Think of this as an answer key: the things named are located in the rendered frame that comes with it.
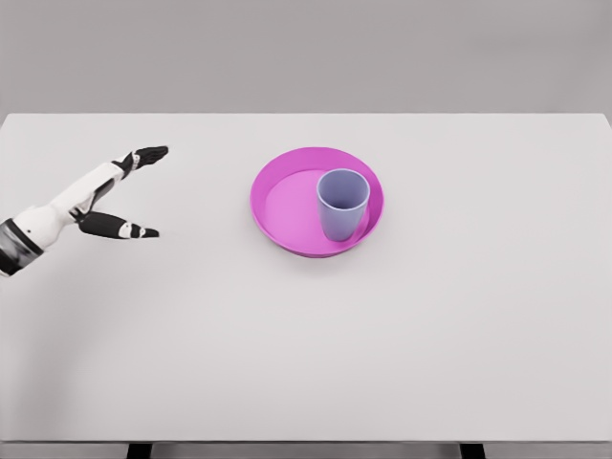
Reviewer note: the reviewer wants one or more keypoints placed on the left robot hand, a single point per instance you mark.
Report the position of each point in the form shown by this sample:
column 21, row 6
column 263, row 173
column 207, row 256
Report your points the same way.
column 83, row 189

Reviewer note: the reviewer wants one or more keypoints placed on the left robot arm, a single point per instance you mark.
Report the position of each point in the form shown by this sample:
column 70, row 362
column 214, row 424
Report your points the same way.
column 31, row 229

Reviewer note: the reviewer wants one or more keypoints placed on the pink round plate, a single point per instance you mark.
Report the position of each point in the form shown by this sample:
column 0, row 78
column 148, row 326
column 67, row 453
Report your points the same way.
column 291, row 210

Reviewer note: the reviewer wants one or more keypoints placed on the lavender plastic cup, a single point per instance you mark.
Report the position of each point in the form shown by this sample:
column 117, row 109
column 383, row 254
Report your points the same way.
column 342, row 208

